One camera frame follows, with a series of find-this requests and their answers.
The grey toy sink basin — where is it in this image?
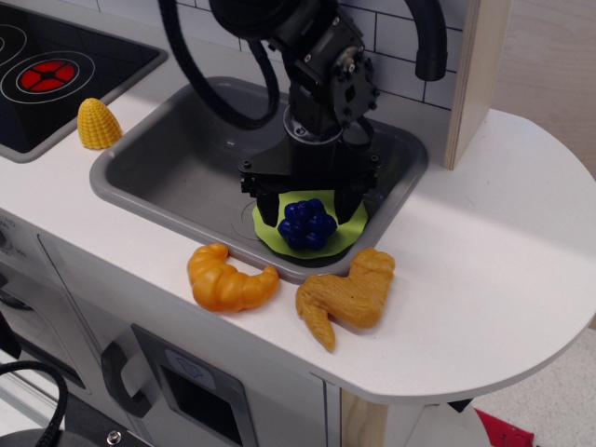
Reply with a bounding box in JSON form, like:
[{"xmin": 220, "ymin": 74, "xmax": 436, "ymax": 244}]
[{"xmin": 89, "ymin": 87, "xmax": 428, "ymax": 284}]

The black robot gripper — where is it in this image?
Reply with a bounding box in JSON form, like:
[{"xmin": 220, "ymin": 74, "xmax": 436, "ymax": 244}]
[{"xmin": 238, "ymin": 109, "xmax": 382, "ymax": 226}]

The red cloth on floor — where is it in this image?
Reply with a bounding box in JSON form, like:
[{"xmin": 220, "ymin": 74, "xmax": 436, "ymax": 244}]
[{"xmin": 476, "ymin": 409, "xmax": 535, "ymax": 447}]

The green toy plate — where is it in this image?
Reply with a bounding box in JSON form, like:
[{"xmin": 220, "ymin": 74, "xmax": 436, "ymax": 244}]
[{"xmin": 252, "ymin": 190, "xmax": 368, "ymax": 259}]

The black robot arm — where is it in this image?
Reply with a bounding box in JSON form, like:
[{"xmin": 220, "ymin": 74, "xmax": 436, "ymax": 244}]
[{"xmin": 210, "ymin": 1, "xmax": 382, "ymax": 226}]

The black toy stovetop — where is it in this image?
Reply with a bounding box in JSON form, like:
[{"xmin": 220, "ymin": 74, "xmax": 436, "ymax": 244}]
[{"xmin": 1, "ymin": 4, "xmax": 167, "ymax": 163}]

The orange toy croissant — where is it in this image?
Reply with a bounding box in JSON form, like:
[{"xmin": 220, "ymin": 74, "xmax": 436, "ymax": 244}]
[{"xmin": 187, "ymin": 243, "xmax": 279, "ymax": 313}]

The black toy faucet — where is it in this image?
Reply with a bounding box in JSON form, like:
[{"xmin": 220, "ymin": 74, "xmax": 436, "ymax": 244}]
[{"xmin": 405, "ymin": 0, "xmax": 448, "ymax": 82}]

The dark grey oven door handle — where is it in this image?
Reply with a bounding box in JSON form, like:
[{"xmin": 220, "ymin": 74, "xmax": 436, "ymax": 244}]
[{"xmin": 101, "ymin": 342, "xmax": 151, "ymax": 418}]

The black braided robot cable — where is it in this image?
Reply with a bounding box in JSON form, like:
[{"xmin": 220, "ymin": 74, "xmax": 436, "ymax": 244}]
[{"xmin": 157, "ymin": 0, "xmax": 281, "ymax": 131}]

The toy fried chicken wing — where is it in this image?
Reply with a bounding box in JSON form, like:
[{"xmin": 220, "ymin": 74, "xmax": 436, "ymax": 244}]
[{"xmin": 295, "ymin": 248, "xmax": 396, "ymax": 352}]

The blue toy blueberries cluster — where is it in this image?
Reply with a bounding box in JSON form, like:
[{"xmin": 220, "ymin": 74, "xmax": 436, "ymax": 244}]
[{"xmin": 278, "ymin": 198, "xmax": 337, "ymax": 251}]

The yellow toy corn piece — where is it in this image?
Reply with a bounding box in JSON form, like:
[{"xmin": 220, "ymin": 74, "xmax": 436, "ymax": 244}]
[{"xmin": 77, "ymin": 98, "xmax": 123, "ymax": 150}]

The wooden kitchen side post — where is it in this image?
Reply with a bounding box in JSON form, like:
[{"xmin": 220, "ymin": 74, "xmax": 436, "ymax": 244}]
[{"xmin": 443, "ymin": 0, "xmax": 512, "ymax": 170}]

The black cable lower left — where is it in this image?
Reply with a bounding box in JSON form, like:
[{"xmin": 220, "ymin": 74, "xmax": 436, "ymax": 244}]
[{"xmin": 0, "ymin": 360, "xmax": 70, "ymax": 447}]

